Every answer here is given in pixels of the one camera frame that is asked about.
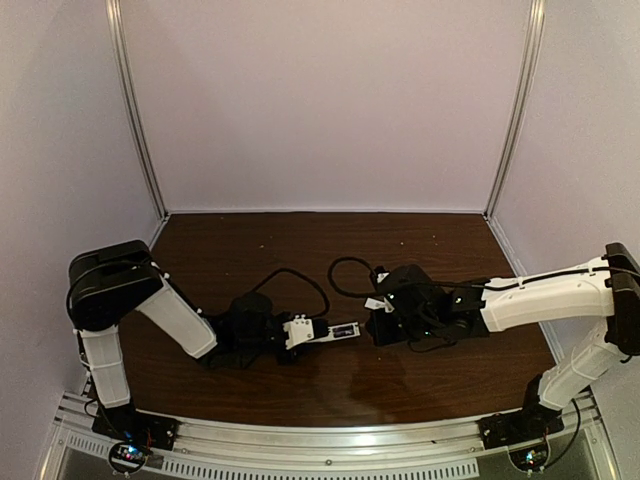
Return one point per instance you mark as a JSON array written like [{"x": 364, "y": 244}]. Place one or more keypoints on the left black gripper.
[{"x": 288, "y": 350}]

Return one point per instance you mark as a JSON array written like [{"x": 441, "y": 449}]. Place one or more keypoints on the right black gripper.
[{"x": 382, "y": 327}]

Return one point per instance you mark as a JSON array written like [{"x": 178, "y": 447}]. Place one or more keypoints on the white remote control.
[{"x": 356, "y": 331}]

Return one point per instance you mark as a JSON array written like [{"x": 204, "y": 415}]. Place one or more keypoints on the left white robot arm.
[{"x": 107, "y": 284}]

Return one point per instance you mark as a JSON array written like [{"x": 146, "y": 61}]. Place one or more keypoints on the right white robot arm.
[{"x": 408, "y": 306}]

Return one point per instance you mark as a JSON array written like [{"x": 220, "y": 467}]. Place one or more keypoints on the front aluminium rail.
[{"x": 449, "y": 449}]

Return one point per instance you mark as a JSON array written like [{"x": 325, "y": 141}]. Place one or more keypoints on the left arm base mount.
[{"x": 140, "y": 438}]

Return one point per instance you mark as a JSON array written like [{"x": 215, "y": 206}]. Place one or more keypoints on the right aluminium frame post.
[{"x": 528, "y": 67}]

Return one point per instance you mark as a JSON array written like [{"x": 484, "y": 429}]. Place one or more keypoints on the aluminium frame post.
[
  {"x": 528, "y": 67},
  {"x": 123, "y": 66}
]

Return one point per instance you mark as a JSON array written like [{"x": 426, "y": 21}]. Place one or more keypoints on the left aluminium frame post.
[{"x": 123, "y": 66}]

